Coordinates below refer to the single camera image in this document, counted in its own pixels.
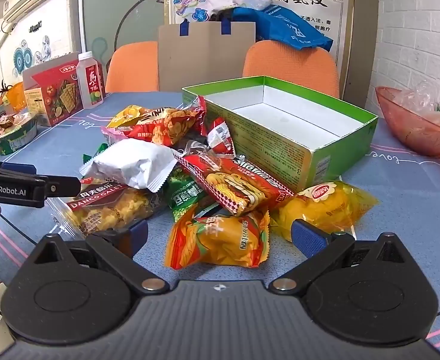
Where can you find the clear yellow snack packet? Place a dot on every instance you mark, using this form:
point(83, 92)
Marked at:
point(325, 206)

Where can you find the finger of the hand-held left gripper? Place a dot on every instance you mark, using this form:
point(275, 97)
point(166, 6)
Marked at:
point(64, 188)
point(17, 168)

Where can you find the pink snack packet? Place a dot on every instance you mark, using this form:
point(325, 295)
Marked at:
point(111, 135)

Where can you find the yellow and red snack packet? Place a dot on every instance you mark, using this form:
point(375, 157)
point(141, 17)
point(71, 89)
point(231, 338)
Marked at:
point(167, 123)

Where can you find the blue printed tablecloth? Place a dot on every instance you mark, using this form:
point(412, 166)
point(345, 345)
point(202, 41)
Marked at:
point(392, 183)

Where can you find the red cracker box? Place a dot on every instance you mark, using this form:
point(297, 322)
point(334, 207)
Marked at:
point(55, 93)

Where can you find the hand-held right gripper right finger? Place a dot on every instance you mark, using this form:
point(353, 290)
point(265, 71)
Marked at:
point(310, 238)

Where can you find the clear plastic bag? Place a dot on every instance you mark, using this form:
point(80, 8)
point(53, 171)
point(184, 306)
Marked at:
point(422, 97)

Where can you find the red checkered noodle snack packet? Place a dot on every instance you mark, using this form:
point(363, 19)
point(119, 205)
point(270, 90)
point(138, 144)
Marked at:
point(235, 183)

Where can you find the brown cardboard sheet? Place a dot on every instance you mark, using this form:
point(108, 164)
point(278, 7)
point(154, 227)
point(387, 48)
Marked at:
point(205, 56)

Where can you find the white foil snack packet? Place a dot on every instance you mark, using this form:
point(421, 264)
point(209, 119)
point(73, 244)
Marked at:
point(130, 165)

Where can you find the small red snack packet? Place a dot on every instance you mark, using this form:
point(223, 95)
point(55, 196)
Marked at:
point(220, 137)

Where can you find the blue plastic bag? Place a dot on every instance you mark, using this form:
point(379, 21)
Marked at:
point(287, 26)

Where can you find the green cardboard box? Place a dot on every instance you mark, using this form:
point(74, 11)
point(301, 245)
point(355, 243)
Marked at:
point(272, 157)

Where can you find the instant noodle bowl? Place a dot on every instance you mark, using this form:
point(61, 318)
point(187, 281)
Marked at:
point(13, 135)

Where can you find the pink plastic bag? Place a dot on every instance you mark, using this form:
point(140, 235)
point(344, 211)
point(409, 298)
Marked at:
point(419, 131)

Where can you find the green and blue snack packet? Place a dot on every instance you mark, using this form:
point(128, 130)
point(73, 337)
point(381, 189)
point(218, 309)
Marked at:
point(92, 153)

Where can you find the blue plate wall decals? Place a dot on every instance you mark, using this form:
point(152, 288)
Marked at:
point(25, 58)

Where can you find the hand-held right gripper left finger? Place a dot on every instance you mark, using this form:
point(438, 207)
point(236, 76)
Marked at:
point(139, 234)

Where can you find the white juice bottle red label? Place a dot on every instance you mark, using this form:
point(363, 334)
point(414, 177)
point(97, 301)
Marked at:
point(90, 82)

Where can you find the dark green snack packet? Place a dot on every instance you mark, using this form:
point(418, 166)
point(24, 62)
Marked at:
point(182, 195)

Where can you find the orange corn snack packet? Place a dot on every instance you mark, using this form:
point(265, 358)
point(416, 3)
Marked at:
point(220, 240)

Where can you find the orange chair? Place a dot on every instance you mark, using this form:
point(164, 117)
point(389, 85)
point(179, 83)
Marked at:
point(133, 67)
point(291, 63)

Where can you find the clear cookie packet brown label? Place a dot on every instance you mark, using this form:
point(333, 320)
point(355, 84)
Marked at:
point(107, 210)

